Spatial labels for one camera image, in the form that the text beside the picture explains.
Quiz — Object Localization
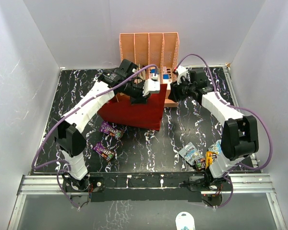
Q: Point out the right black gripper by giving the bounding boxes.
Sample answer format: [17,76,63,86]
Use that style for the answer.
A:
[168,77,195,103]

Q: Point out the red paper bag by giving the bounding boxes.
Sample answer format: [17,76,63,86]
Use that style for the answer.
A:
[97,84,167,131]

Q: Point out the purple candy pack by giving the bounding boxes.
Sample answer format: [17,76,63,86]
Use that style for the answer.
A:
[93,142,115,161]
[99,121,124,139]

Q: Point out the light blue snack pouch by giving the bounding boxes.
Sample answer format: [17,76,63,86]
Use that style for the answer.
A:
[179,142,204,166]
[208,139,222,155]

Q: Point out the yellow candy pack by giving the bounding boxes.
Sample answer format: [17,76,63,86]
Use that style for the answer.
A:
[205,151,218,169]

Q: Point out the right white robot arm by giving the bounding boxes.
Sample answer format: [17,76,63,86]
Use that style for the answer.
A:
[168,66,259,190]

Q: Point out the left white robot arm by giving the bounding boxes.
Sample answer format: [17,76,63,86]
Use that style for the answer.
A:
[52,59,155,191]

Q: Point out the peach desk organizer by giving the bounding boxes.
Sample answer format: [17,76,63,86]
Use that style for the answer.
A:
[119,32,180,107]

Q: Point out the brown candy pack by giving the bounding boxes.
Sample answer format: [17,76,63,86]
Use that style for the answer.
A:
[195,158,206,172]

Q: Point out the white oval object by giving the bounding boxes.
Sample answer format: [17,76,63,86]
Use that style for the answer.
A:
[175,211,195,230]

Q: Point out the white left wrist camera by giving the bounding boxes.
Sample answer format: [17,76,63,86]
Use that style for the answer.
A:
[143,73,160,97]

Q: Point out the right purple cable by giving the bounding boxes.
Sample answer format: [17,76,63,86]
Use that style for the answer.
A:
[174,54,274,208]

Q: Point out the purple cable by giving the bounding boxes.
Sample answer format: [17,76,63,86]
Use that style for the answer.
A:
[31,64,158,209]
[174,54,274,208]

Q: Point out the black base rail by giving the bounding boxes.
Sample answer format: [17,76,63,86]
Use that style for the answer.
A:
[61,172,231,203]

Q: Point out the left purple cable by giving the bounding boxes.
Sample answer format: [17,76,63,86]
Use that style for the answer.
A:
[31,64,158,209]

